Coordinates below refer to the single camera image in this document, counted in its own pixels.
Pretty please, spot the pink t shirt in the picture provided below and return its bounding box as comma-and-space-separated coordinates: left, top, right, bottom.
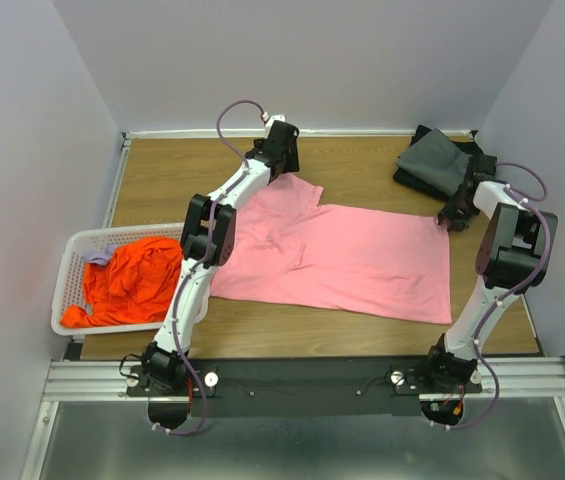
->
211, 174, 452, 325

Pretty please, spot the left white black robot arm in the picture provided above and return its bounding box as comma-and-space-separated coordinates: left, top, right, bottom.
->
136, 115, 299, 395

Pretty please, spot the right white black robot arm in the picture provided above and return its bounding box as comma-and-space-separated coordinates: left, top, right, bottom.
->
421, 155, 558, 392

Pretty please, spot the folded grey t shirt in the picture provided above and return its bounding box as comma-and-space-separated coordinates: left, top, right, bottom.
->
396, 128, 498, 199

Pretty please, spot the folded black t shirt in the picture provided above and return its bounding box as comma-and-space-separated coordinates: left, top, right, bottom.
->
392, 123, 499, 204

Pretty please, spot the orange t shirt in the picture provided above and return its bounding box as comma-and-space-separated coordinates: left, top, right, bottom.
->
61, 236, 183, 328

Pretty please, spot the purple cloth in basket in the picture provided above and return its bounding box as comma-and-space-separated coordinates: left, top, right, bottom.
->
82, 245, 118, 267

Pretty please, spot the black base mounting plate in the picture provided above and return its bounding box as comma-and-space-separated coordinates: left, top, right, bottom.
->
120, 356, 482, 431

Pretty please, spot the white plastic laundry basket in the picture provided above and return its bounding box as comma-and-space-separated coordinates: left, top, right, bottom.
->
50, 223, 183, 336

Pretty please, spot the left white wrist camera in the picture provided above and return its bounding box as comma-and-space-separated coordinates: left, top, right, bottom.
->
261, 111, 286, 137

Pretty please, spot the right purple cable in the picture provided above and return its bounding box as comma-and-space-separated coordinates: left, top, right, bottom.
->
429, 162, 549, 432

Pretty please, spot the aluminium table edge rail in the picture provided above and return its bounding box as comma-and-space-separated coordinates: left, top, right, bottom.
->
104, 131, 442, 226

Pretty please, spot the front aluminium frame rail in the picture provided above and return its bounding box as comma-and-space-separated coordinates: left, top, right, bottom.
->
42, 357, 565, 402

